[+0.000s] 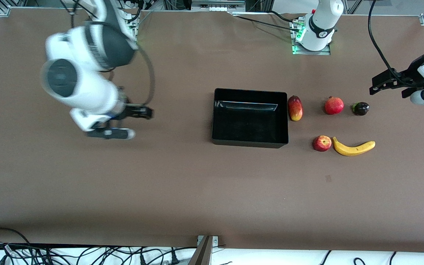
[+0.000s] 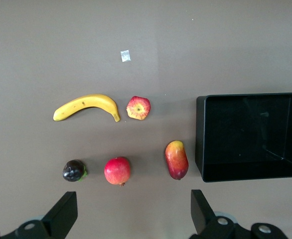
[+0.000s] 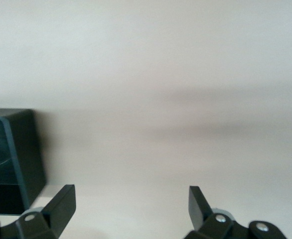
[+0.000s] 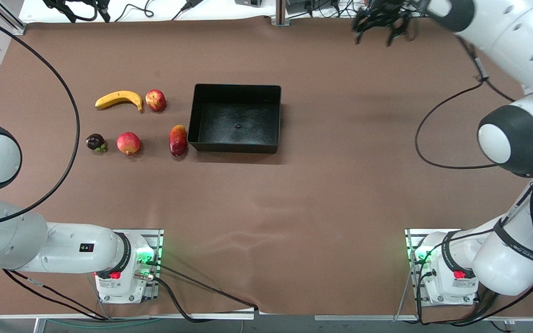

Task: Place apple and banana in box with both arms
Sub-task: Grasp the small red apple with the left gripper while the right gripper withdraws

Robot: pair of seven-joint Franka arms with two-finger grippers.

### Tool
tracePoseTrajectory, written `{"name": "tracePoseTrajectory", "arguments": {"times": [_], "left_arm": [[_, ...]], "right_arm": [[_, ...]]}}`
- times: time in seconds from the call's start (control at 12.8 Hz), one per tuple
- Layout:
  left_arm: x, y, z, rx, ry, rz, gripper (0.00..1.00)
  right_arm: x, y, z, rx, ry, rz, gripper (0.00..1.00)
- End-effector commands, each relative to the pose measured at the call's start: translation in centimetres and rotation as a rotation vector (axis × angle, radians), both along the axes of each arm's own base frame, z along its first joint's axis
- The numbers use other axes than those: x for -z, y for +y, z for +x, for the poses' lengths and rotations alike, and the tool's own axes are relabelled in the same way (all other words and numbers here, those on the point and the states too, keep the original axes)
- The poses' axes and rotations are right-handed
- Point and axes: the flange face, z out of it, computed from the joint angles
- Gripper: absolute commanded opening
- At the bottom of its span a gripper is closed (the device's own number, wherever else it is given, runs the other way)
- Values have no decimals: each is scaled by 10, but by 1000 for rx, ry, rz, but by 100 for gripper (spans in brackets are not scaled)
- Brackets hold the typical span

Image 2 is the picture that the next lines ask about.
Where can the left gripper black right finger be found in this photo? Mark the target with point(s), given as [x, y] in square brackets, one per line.
[205, 224]

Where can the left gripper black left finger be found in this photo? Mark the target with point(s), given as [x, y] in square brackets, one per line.
[58, 219]

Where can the black plastic box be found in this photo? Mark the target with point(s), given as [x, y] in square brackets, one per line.
[248, 139]

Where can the yellow banana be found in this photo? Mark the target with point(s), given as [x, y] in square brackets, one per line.
[96, 100]

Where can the red yellow apple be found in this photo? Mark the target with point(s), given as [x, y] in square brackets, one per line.
[138, 108]

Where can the dark purple mangosteen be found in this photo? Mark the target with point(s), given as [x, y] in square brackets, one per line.
[72, 171]

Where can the red yellow mango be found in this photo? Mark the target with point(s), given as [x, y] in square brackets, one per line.
[176, 159]

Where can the red pomegranate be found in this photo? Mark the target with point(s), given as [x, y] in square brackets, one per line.
[117, 171]

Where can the brown table cover sheet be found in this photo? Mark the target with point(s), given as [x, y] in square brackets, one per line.
[61, 49]

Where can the small clear tape piece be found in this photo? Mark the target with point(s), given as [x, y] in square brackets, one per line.
[125, 56]

